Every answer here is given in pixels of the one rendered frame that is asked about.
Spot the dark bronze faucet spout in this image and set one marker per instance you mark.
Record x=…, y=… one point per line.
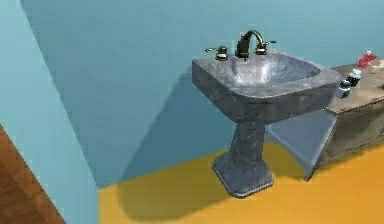
x=245, y=43

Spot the brown wooden door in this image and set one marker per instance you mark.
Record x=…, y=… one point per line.
x=20, y=190

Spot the brown wooden cabinet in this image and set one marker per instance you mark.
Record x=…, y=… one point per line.
x=356, y=116

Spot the grey stone pedestal sink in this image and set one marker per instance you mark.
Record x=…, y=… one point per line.
x=260, y=86

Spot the pale small object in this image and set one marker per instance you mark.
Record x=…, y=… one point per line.
x=378, y=66

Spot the black bottle with white cap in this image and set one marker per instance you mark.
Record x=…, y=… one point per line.
x=354, y=77

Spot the red cloth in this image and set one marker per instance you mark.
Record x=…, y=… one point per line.
x=366, y=59

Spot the blue and white jar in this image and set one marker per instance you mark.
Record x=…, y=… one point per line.
x=343, y=89

